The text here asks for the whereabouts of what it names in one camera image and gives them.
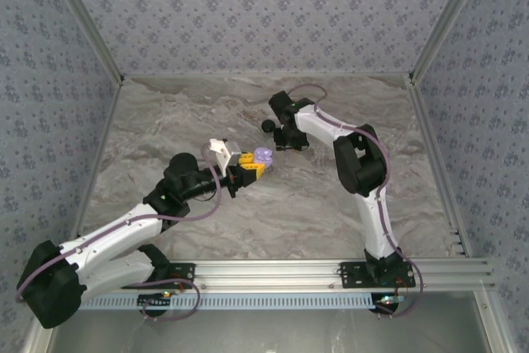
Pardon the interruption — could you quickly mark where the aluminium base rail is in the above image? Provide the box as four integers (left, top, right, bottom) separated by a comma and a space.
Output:
45, 258, 495, 291

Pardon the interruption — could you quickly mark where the aluminium right side rail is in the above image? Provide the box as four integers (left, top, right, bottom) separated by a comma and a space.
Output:
405, 74, 474, 259

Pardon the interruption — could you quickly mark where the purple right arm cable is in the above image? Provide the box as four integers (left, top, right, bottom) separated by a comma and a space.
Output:
288, 83, 423, 319

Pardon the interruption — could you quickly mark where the white slotted cable duct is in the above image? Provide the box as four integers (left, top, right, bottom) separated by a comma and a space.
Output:
78, 293, 375, 311

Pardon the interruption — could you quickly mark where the aluminium frame post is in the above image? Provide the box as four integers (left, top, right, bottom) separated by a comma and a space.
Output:
41, 0, 125, 83
408, 0, 497, 83

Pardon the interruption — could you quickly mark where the aluminium left frame post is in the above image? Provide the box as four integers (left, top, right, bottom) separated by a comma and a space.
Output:
41, 0, 125, 83

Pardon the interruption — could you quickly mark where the black right controller board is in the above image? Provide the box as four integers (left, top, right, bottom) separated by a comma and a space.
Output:
374, 293, 408, 315

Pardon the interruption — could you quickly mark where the aluminium right frame post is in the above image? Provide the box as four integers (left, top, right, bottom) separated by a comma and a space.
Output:
408, 0, 497, 83

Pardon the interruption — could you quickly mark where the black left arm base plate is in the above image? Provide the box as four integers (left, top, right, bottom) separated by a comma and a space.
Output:
120, 262, 196, 290

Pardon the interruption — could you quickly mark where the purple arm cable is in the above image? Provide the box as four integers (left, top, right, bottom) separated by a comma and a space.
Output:
15, 142, 224, 323
288, 83, 423, 319

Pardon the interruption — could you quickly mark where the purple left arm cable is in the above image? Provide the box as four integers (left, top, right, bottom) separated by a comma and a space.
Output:
15, 142, 224, 323

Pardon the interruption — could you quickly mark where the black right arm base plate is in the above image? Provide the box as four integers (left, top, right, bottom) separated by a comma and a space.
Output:
339, 260, 417, 290

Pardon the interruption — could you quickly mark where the grey metal panel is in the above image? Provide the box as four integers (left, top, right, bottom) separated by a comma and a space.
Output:
49, 291, 493, 353

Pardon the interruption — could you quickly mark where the purple earbud charging case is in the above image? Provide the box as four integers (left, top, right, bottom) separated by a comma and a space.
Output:
253, 145, 275, 168

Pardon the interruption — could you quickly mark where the black left controller board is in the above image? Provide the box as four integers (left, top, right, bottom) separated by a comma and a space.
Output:
137, 291, 174, 313

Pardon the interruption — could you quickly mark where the black controller board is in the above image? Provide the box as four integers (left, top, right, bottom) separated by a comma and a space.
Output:
374, 293, 408, 315
137, 291, 174, 313

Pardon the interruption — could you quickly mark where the aluminium left side rail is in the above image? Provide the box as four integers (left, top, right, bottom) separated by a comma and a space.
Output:
64, 79, 125, 261

